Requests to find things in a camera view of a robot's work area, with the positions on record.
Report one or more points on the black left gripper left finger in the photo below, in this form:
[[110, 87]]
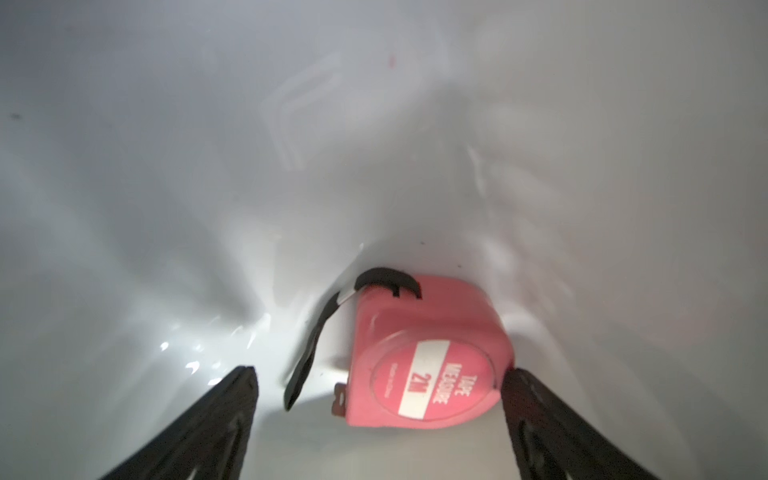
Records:
[[207, 441]]

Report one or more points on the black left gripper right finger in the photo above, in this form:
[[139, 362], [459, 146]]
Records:
[[552, 441]]

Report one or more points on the pink tape measure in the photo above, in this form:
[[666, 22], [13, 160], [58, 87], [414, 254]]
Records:
[[429, 352]]

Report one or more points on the white plastic storage box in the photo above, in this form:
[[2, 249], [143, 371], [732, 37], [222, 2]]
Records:
[[183, 183]]

